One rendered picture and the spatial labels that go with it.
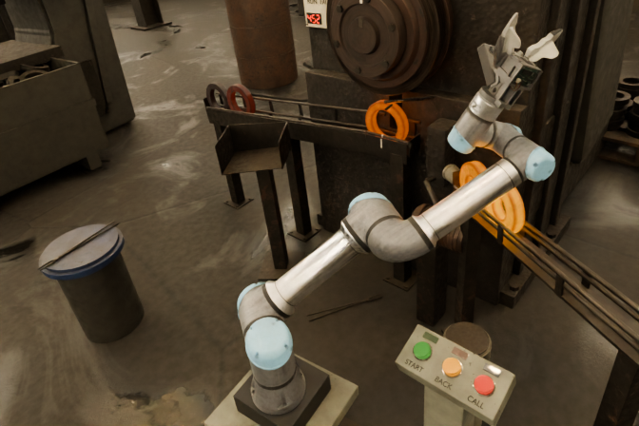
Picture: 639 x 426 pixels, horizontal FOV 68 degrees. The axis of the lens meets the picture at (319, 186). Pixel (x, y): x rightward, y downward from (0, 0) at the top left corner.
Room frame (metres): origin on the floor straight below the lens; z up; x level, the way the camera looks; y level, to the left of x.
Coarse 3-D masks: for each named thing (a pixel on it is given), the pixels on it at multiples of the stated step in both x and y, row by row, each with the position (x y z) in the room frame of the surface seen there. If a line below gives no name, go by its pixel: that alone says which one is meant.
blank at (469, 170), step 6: (468, 162) 1.28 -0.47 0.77; (474, 162) 1.26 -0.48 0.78; (462, 168) 1.30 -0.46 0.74; (468, 168) 1.26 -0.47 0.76; (474, 168) 1.23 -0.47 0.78; (480, 168) 1.22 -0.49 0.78; (486, 168) 1.22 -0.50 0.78; (462, 174) 1.29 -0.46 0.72; (468, 174) 1.26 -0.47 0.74; (474, 174) 1.22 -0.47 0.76; (462, 180) 1.29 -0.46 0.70; (468, 180) 1.27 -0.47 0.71
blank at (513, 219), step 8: (512, 192) 1.06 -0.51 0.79; (496, 200) 1.12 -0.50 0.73; (504, 200) 1.07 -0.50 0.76; (512, 200) 1.04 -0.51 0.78; (520, 200) 1.04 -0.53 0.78; (488, 208) 1.14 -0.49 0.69; (496, 208) 1.11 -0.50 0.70; (512, 208) 1.03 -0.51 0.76; (520, 208) 1.02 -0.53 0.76; (496, 216) 1.09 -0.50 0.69; (504, 216) 1.09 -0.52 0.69; (512, 216) 1.02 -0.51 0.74; (520, 216) 1.02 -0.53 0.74; (512, 224) 1.02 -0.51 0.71; (520, 224) 1.02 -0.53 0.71
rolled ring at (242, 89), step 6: (240, 84) 2.33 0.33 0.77; (228, 90) 2.36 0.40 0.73; (234, 90) 2.32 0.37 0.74; (240, 90) 2.29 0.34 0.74; (246, 90) 2.28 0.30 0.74; (228, 96) 2.36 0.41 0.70; (234, 96) 2.37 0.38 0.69; (246, 96) 2.26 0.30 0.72; (228, 102) 2.37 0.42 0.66; (234, 102) 2.37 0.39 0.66; (246, 102) 2.26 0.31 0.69; (252, 102) 2.26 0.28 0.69; (234, 108) 2.35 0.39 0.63; (240, 108) 2.36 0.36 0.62; (246, 108) 2.27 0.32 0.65; (252, 108) 2.26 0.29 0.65
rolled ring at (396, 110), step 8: (376, 104) 1.70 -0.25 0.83; (384, 104) 1.67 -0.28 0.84; (368, 112) 1.72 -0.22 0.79; (376, 112) 1.71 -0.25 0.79; (392, 112) 1.64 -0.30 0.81; (400, 112) 1.63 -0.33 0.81; (368, 120) 1.72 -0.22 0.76; (376, 120) 1.73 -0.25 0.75; (400, 120) 1.62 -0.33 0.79; (368, 128) 1.73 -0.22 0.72; (376, 128) 1.72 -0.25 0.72; (400, 128) 1.62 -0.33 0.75; (408, 128) 1.62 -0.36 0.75; (400, 136) 1.62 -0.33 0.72
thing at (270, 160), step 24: (216, 144) 1.75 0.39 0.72; (240, 144) 1.93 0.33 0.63; (264, 144) 1.91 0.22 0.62; (288, 144) 1.85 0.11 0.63; (240, 168) 1.75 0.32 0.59; (264, 168) 1.71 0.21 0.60; (264, 192) 1.78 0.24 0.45; (264, 216) 1.78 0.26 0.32; (264, 264) 1.82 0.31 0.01; (288, 264) 1.80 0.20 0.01
